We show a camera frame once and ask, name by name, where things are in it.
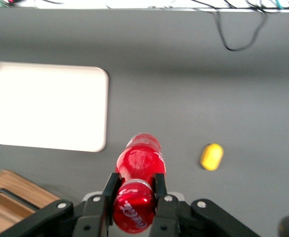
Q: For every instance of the wooden drawer front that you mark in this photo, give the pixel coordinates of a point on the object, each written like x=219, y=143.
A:
x=9, y=214

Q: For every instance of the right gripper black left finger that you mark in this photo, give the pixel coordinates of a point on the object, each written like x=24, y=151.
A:
x=95, y=214

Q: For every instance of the red coke bottle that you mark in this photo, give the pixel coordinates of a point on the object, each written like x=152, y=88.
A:
x=139, y=160

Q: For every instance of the wooden drawer cabinet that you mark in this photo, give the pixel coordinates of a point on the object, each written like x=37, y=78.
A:
x=1, y=219

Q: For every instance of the beige rectangular tray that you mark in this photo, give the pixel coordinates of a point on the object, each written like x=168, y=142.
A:
x=48, y=106

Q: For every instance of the yellow lemon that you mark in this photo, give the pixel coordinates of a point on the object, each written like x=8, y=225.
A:
x=211, y=157

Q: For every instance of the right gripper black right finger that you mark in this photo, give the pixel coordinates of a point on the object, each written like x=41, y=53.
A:
x=168, y=217

